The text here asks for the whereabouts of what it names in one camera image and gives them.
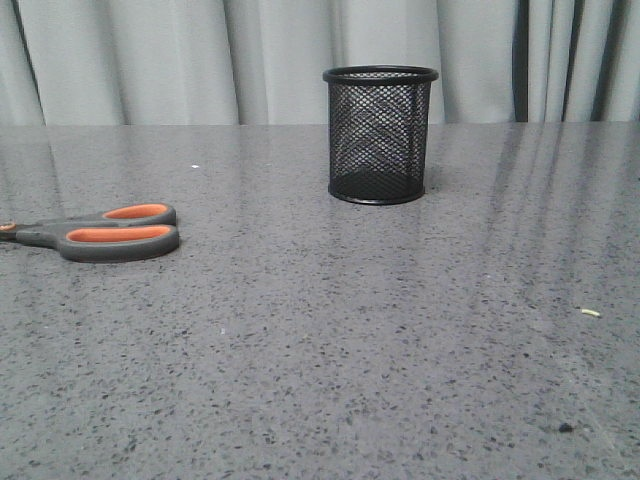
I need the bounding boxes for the grey and orange scissors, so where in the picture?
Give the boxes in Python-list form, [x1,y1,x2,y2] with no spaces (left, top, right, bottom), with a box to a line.
[1,203,180,263]

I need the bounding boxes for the black mesh pen bucket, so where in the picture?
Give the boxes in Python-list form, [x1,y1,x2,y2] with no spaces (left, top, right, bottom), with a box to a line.
[323,65,439,205]

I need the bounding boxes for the small black crumb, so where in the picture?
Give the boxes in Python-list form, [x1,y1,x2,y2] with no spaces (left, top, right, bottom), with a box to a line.
[558,423,574,433]

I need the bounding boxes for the grey curtain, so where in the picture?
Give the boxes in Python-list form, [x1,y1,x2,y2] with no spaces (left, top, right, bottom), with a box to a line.
[1,1,639,126]

